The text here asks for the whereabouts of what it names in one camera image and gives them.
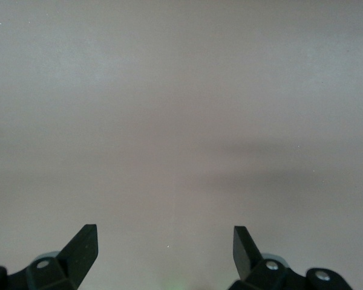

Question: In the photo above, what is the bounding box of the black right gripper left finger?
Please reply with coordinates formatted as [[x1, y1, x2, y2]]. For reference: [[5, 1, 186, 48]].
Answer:
[[0, 224, 99, 290]]

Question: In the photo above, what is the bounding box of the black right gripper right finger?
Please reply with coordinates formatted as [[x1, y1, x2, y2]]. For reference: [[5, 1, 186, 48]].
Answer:
[[228, 225, 352, 290]]

